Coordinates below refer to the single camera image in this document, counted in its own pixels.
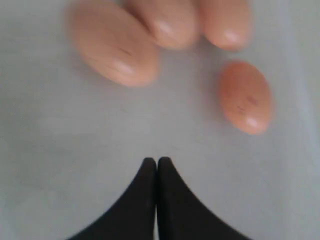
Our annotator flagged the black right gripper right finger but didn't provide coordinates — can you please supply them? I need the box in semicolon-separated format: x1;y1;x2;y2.
157;157;248;240

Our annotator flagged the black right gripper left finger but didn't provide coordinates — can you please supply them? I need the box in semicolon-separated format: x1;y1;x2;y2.
71;157;157;240

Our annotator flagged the brown egg bin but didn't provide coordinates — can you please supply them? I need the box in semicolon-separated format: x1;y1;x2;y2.
66;0;159;87
218;60;273;135
198;0;252;51
125;0;200;50

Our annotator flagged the clear plastic bin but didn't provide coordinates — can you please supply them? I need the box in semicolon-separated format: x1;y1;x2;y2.
0;0;320;240

